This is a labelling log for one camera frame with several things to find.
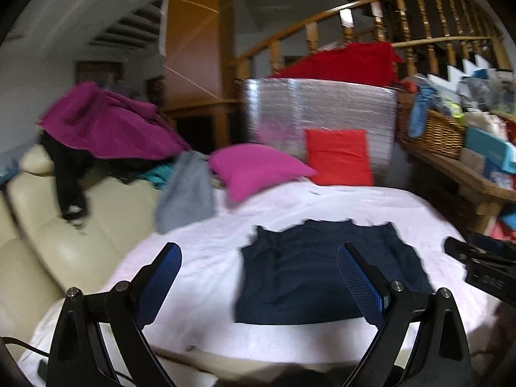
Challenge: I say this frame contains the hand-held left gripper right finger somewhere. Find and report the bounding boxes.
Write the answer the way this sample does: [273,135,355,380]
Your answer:
[336,243,472,387]

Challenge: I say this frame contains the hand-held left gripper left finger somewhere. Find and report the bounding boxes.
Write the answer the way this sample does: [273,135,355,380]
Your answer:
[46,243,183,387]

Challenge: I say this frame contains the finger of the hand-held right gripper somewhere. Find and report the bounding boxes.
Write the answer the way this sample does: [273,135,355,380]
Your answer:
[471,233,516,254]
[444,236,482,262]

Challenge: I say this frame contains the navy blue coat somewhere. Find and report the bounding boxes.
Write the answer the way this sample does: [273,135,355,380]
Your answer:
[234,218,434,326]

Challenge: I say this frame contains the black clothes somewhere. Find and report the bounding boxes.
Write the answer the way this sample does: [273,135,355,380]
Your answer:
[40,133,162,226]

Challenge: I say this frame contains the red paper bags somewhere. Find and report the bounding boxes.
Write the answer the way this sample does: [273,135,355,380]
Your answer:
[490,210,516,243]

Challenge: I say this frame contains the wooden bench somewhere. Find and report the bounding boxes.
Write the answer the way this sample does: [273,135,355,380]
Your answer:
[397,137,516,230]

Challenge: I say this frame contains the cream leather sofa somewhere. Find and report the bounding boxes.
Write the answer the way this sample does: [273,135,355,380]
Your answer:
[0,145,404,387]

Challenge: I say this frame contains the grey garment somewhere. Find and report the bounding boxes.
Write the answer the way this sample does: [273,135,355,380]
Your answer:
[155,150,216,234]

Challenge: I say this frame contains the light blue cardboard box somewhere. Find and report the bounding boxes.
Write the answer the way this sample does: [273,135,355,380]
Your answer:
[463,127,511,154]

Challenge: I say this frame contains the pale pink fleece blanket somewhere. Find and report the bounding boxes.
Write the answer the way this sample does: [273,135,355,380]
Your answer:
[18,177,496,372]

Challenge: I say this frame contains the teal cloth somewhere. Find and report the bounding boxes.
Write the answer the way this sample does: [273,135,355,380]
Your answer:
[139,165,174,190]

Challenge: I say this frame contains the large wicker basket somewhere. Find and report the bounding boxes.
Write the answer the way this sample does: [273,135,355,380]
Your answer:
[397,103,466,160]

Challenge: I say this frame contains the white plastic bag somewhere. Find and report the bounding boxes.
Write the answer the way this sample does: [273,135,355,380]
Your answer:
[463,111,509,130]

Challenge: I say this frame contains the red pillow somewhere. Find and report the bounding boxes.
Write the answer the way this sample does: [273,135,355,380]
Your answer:
[304,128,375,187]

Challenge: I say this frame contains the blue cloth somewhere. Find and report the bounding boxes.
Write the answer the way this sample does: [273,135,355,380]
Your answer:
[408,86,436,138]

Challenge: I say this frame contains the magenta pillow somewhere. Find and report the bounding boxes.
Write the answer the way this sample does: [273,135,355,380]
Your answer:
[207,144,317,204]

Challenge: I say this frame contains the grey plastic bag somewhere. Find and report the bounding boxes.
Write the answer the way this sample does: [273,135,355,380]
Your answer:
[457,76,492,109]

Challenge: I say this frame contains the magenta fleece robe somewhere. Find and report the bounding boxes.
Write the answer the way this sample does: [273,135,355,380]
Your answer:
[36,81,192,161]

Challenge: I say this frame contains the staircase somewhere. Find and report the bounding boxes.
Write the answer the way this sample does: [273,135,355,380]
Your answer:
[427,58,496,85]

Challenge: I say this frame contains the silver foil insulation board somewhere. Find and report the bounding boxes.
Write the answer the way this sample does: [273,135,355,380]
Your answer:
[244,77,398,182]

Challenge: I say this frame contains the red fuzzy cloth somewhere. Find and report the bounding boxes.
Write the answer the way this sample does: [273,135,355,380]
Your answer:
[268,42,404,87]

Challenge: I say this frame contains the framed picture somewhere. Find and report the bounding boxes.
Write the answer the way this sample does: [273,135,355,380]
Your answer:
[74,60,124,85]

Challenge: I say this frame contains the wooden column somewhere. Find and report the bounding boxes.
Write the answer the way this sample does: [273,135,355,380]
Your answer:
[161,0,236,150]

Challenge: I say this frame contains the wooden stair railing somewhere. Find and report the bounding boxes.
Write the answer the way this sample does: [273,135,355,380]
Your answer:
[232,0,511,85]

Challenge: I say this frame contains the black cable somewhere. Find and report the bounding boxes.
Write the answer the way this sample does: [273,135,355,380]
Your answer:
[0,336,53,360]

